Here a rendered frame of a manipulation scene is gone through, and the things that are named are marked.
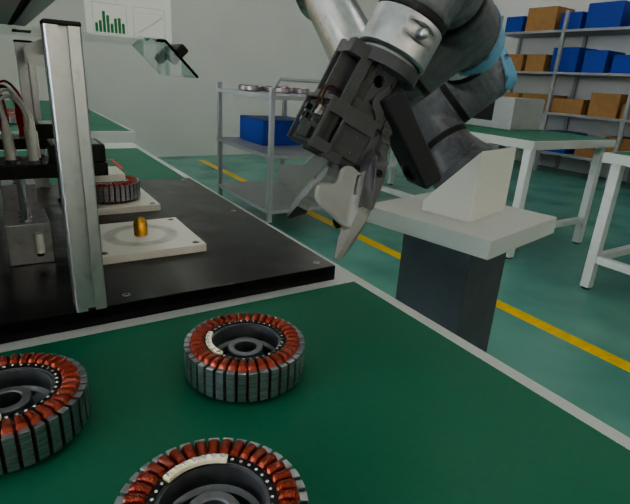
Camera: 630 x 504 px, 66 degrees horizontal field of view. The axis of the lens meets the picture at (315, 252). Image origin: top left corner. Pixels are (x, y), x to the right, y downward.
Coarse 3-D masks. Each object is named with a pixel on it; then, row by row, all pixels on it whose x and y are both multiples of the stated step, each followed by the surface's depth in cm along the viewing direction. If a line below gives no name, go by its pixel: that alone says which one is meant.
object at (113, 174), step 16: (48, 144) 63; (96, 144) 63; (0, 160) 61; (16, 160) 60; (48, 160) 63; (96, 160) 63; (0, 176) 58; (16, 176) 59; (32, 176) 60; (48, 176) 61; (96, 176) 64; (112, 176) 65
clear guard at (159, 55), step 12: (0, 24) 70; (36, 36) 90; (84, 36) 80; (96, 36) 77; (108, 36) 78; (120, 36) 79; (132, 36) 80; (144, 48) 96; (156, 48) 90; (168, 48) 84; (156, 60) 97; (168, 60) 91; (180, 60) 85; (168, 72) 99; (180, 72) 92; (192, 72) 86
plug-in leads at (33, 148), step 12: (12, 96) 58; (0, 108) 57; (24, 108) 58; (24, 120) 62; (24, 132) 62; (36, 132) 61; (12, 144) 59; (36, 144) 60; (12, 156) 60; (36, 156) 60
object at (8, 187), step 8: (0, 184) 80; (8, 184) 80; (32, 184) 81; (8, 192) 80; (16, 192) 80; (32, 192) 82; (8, 200) 80; (16, 200) 81; (32, 200) 82; (8, 208) 80; (16, 208) 81; (32, 208) 82
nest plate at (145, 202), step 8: (144, 192) 98; (136, 200) 91; (144, 200) 92; (152, 200) 92; (104, 208) 85; (112, 208) 86; (120, 208) 86; (128, 208) 87; (136, 208) 88; (144, 208) 89; (152, 208) 89; (160, 208) 90
